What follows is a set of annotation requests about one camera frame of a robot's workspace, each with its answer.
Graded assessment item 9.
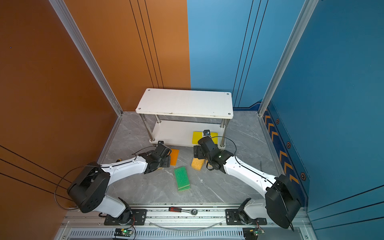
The orange sponge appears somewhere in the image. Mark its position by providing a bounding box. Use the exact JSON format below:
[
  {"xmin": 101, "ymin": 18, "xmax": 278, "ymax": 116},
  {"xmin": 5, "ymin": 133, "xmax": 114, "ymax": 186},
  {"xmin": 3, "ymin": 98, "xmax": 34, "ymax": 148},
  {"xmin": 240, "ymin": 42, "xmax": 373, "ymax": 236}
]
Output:
[{"xmin": 170, "ymin": 149, "xmax": 180, "ymax": 166}]

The yellow sponge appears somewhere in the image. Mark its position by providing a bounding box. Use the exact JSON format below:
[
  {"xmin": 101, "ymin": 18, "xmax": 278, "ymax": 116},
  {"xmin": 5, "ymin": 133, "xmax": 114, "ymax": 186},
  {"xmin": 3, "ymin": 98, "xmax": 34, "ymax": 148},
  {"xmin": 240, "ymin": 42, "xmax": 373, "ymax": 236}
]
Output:
[
  {"xmin": 192, "ymin": 132, "xmax": 205, "ymax": 145},
  {"xmin": 211, "ymin": 132, "xmax": 219, "ymax": 145}
]

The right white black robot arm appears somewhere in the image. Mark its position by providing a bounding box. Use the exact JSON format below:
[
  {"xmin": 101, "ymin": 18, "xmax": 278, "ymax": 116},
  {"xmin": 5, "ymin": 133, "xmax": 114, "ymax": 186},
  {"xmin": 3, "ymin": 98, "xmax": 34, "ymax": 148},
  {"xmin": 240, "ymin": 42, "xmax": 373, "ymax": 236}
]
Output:
[{"xmin": 198, "ymin": 136, "xmax": 303, "ymax": 229}]

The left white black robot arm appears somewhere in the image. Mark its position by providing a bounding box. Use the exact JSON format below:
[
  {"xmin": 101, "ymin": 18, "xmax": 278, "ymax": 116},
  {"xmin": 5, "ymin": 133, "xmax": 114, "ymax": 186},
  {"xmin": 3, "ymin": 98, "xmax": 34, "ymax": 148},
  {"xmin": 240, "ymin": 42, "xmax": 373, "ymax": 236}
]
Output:
[{"xmin": 67, "ymin": 141, "xmax": 172, "ymax": 225}]

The white two-tier shelf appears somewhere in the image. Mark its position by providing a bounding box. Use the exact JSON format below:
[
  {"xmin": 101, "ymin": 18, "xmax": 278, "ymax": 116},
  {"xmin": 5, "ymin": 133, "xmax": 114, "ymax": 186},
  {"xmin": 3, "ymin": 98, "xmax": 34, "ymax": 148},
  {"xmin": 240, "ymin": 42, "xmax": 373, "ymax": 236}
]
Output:
[{"xmin": 136, "ymin": 88, "xmax": 234, "ymax": 149}]

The tan cellulose sponge left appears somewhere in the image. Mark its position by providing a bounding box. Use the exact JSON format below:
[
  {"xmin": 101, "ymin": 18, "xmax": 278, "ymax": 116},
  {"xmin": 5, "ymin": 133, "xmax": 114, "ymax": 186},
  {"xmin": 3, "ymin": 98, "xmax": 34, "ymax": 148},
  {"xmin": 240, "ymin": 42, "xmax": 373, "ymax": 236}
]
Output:
[{"xmin": 191, "ymin": 158, "xmax": 206, "ymax": 171}]

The green sponge top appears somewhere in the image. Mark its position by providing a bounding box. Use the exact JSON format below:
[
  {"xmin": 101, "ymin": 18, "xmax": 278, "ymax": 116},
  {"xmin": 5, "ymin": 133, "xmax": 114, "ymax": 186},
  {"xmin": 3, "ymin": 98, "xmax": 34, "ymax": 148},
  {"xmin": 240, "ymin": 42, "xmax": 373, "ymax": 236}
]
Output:
[{"xmin": 174, "ymin": 167, "xmax": 190, "ymax": 191}]

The green sponge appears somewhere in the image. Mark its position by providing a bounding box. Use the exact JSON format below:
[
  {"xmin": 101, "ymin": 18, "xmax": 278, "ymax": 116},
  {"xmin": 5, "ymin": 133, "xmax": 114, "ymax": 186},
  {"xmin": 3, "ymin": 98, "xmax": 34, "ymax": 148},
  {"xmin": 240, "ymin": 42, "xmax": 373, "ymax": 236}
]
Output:
[
  {"xmin": 178, "ymin": 186, "xmax": 191, "ymax": 192},
  {"xmin": 174, "ymin": 167, "xmax": 190, "ymax": 191}
]

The green sponge bottom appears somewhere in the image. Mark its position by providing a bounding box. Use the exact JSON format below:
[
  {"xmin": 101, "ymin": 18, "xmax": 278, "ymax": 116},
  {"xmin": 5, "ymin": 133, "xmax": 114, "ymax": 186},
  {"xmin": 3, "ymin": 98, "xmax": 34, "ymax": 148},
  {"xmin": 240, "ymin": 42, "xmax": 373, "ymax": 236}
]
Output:
[{"xmin": 178, "ymin": 186, "xmax": 191, "ymax": 192}]

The left green circuit board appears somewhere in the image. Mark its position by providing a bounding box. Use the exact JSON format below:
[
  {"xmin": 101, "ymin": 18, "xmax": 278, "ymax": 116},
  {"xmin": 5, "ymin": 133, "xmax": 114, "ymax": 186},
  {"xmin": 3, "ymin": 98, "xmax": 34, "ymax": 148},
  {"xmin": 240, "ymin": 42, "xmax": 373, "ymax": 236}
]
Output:
[{"xmin": 114, "ymin": 228, "xmax": 135, "ymax": 239}]

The green circuit board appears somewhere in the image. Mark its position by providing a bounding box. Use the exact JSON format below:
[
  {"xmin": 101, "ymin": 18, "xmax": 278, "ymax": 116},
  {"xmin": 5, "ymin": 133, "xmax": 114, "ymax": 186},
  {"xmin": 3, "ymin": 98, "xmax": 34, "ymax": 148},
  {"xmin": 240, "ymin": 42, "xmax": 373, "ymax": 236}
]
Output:
[
  {"xmin": 114, "ymin": 228, "xmax": 135, "ymax": 239},
  {"xmin": 243, "ymin": 228, "xmax": 265, "ymax": 240}
]

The right green circuit board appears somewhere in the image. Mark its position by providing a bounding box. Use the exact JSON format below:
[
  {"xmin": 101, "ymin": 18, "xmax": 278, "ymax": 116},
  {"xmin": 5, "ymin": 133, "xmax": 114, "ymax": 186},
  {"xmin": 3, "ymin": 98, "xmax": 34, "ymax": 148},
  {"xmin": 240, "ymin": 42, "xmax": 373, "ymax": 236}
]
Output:
[{"xmin": 243, "ymin": 228, "xmax": 265, "ymax": 240}]

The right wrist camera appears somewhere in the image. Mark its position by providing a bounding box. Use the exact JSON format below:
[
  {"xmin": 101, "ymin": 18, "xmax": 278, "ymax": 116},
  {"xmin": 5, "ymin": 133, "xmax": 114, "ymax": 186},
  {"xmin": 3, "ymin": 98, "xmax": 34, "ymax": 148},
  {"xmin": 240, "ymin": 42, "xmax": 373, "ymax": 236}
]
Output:
[{"xmin": 203, "ymin": 130, "xmax": 211, "ymax": 137}]

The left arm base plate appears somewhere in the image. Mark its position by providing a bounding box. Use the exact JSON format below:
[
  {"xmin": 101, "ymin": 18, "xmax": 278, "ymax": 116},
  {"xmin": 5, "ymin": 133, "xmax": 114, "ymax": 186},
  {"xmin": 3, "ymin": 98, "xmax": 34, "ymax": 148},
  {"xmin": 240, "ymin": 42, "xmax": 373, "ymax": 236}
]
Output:
[{"xmin": 104, "ymin": 209, "xmax": 147, "ymax": 226}]

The red handled ratchet wrench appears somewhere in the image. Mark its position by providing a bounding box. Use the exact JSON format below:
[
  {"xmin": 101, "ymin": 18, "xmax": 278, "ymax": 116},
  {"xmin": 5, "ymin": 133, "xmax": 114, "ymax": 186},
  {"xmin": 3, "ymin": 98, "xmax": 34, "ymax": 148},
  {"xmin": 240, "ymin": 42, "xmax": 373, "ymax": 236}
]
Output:
[{"xmin": 169, "ymin": 207, "xmax": 198, "ymax": 216}]

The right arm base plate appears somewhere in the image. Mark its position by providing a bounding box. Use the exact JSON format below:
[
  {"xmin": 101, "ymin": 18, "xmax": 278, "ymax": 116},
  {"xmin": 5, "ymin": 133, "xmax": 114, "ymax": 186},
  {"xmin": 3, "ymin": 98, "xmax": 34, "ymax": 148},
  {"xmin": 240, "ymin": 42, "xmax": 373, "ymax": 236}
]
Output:
[{"xmin": 225, "ymin": 209, "xmax": 268, "ymax": 226}]

